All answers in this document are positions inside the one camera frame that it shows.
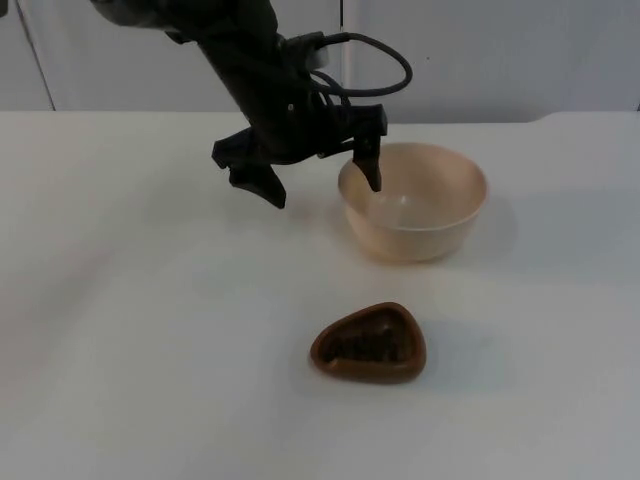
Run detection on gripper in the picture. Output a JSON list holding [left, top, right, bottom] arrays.
[[211, 88, 389, 209]]

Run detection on pale wooden bowl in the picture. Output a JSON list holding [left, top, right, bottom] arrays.
[[338, 142, 488, 265]]

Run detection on coffee beans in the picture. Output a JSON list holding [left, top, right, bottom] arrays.
[[323, 313, 402, 363]]

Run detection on dark brown wooden cup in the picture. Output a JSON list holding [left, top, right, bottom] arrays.
[[308, 301, 428, 385]]

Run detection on black cable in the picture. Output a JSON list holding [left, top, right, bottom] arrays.
[[308, 31, 414, 109]]

